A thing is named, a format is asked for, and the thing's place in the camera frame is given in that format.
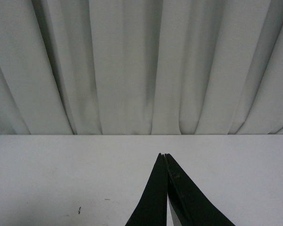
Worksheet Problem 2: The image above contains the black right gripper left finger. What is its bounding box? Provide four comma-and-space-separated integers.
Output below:
126, 153, 167, 226

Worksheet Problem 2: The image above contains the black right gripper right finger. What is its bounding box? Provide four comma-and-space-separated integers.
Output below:
165, 154, 234, 226

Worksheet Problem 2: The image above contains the white pleated curtain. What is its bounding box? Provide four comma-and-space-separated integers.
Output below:
0, 0, 283, 135

